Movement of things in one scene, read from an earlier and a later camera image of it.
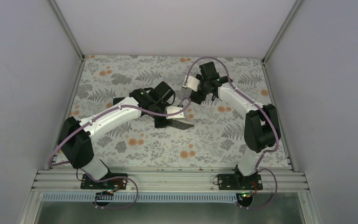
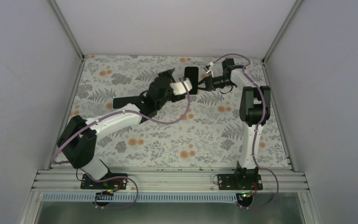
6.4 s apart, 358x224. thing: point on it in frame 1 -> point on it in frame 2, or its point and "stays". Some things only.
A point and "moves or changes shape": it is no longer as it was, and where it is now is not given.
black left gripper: x=159 y=124 -> x=168 y=73
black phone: x=180 y=125 moves or changes shape
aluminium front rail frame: x=171 y=180 stays
